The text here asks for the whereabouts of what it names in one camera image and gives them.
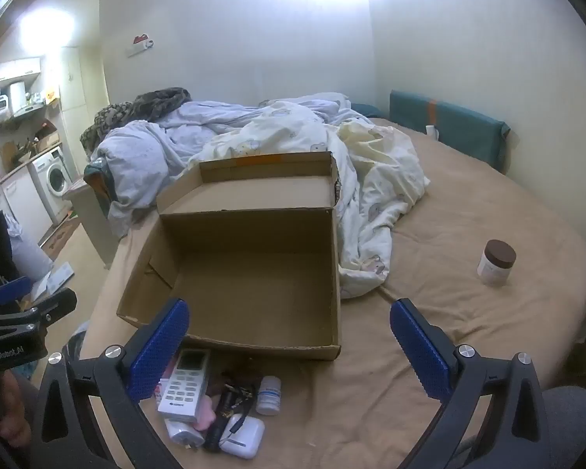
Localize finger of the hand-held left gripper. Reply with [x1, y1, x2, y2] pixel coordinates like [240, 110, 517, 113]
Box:
[0, 276, 32, 306]
[28, 288, 77, 326]

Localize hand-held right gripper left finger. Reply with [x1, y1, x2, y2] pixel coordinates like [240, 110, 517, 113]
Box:
[29, 298, 191, 469]

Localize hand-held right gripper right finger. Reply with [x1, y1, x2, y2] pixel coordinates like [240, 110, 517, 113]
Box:
[389, 297, 552, 469]

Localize white remote control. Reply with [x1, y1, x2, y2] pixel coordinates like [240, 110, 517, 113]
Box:
[157, 348, 211, 418]

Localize pink soft toy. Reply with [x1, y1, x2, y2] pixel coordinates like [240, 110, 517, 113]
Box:
[195, 396, 219, 431]

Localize white charger adapter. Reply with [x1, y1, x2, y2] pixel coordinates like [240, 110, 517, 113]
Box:
[165, 417, 208, 448]

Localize white pill bottle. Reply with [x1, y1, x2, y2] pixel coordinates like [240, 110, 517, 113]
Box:
[255, 376, 281, 416]

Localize white earbuds case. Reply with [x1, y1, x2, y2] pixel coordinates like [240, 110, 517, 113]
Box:
[220, 414, 265, 460]

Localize cardboard box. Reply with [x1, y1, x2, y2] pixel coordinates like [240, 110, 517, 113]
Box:
[116, 150, 343, 361]

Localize person's left hand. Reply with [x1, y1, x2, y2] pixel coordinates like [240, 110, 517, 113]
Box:
[0, 371, 32, 450]

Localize papers on floor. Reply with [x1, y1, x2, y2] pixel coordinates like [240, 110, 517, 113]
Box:
[32, 263, 75, 302]

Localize light blue bag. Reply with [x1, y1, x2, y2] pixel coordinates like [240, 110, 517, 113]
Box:
[7, 215, 54, 295]

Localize white kitchen base cabinet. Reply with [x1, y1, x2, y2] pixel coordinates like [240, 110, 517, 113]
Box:
[0, 171, 54, 246]

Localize grey bedside table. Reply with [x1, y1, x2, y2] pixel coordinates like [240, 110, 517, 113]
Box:
[63, 178, 124, 270]

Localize white jar brown lid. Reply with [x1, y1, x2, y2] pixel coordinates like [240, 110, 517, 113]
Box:
[477, 239, 517, 288]

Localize white washing machine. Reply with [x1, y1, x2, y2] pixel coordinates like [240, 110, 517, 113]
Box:
[32, 150, 75, 212]

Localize teal orange pillow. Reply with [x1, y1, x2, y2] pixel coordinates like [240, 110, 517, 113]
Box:
[83, 159, 114, 212]

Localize dark patterned blanket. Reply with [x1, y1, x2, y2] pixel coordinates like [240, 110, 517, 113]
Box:
[80, 88, 192, 151]

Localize teal headboard cushion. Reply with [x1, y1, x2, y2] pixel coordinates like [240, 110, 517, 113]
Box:
[388, 90, 511, 174]

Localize white printed duvet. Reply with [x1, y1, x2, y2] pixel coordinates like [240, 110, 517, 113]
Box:
[98, 93, 431, 300]

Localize white wall cabinet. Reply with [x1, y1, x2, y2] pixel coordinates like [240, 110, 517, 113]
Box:
[0, 57, 43, 87]

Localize white wall rack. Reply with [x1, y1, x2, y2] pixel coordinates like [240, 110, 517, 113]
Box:
[126, 33, 155, 57]

